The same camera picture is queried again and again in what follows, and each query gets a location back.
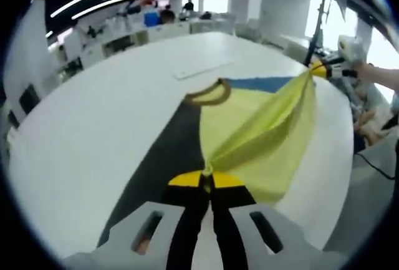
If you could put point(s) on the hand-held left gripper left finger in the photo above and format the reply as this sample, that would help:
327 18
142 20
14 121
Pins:
124 245

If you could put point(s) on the person's right hand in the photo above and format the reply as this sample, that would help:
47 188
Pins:
364 71

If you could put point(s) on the yellow blue grey garment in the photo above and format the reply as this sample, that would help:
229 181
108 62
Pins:
249 133

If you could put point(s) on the black tripod stand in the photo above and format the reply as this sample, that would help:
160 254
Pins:
316 33

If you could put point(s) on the black cabinet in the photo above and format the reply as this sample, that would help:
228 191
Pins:
29 100

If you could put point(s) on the red blue wall graphic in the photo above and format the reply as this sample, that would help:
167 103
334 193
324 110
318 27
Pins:
140 2

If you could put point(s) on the white desk row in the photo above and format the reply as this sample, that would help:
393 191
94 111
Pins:
162 31

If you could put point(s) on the dark bag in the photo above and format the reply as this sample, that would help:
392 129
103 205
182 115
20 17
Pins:
205 16

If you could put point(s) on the blue container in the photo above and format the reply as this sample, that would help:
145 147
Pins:
151 19

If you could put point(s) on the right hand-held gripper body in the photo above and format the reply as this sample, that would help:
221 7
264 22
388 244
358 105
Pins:
350 50

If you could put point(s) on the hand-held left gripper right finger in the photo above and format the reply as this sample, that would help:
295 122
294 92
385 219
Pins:
286 248

